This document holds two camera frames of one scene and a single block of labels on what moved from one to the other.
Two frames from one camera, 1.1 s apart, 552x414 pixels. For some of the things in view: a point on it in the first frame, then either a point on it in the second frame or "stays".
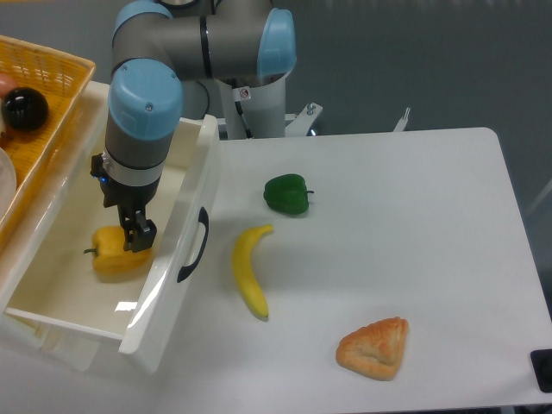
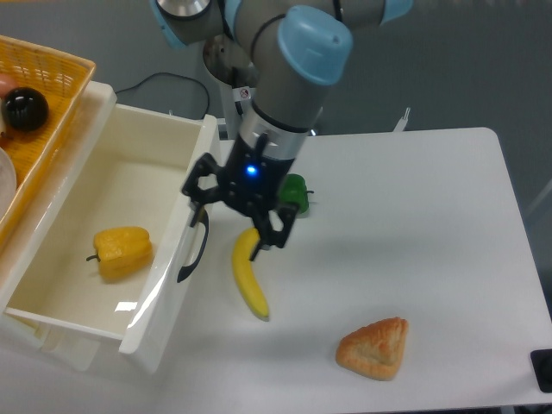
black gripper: [131, 201] → [254, 178]
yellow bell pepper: [110, 256] stays
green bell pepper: [287, 193] stays
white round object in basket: [8, 181] stays
